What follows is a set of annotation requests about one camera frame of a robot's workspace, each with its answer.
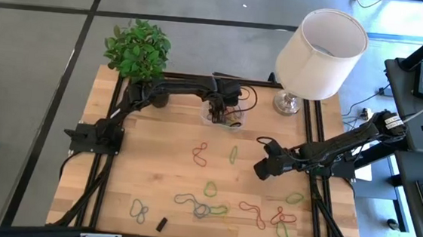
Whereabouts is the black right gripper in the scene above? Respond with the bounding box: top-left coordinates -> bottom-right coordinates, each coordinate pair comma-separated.
253,139 -> 298,183

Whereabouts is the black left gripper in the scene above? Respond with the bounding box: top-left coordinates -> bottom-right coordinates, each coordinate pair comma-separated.
205,77 -> 244,125

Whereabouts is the clear plastic bin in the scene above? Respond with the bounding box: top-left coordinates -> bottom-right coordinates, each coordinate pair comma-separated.
198,94 -> 248,133

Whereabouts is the long red rubber band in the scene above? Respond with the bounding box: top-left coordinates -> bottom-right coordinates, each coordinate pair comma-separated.
236,200 -> 268,231
190,140 -> 210,168

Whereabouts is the yellow rubber band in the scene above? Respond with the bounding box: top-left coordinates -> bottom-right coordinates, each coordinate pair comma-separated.
219,209 -> 236,233

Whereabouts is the wide blue rubber band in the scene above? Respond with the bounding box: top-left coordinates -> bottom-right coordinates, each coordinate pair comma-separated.
192,202 -> 212,220

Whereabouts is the long thin blue rubber band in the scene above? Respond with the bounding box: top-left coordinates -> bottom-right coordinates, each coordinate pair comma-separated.
172,191 -> 210,220

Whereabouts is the small black block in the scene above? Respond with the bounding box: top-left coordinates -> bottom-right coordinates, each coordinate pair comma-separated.
155,216 -> 169,233

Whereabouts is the white sheet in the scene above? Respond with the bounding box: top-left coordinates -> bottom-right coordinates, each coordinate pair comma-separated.
353,162 -> 373,183

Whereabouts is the green plant in black pot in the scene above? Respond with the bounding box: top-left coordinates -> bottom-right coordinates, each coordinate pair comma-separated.
99,16 -> 176,110

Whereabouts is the white-shade silver table lamp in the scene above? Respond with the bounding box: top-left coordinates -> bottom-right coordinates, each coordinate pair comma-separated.
271,5 -> 372,123

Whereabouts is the white power strip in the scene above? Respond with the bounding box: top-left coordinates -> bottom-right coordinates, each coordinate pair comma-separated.
360,106 -> 375,121

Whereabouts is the black caster wheel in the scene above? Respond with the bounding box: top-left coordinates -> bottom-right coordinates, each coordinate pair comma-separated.
385,218 -> 401,231

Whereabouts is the black keyboard tray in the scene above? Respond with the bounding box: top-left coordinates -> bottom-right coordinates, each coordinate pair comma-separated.
387,149 -> 423,237

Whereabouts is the black desk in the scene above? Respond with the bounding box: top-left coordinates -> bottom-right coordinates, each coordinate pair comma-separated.
378,56 -> 423,152

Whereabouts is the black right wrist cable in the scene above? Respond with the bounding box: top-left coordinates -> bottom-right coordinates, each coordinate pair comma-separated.
256,135 -> 276,148

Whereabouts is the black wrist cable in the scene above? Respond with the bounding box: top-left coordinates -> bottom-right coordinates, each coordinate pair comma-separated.
232,83 -> 259,120
256,135 -> 276,148

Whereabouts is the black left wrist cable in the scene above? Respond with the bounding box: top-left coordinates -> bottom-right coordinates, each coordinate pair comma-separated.
232,83 -> 259,120

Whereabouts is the black floor cable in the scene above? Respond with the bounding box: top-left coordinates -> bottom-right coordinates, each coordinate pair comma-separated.
342,80 -> 392,128

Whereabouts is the pale floor cable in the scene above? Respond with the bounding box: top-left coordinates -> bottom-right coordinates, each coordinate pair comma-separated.
351,0 -> 387,11

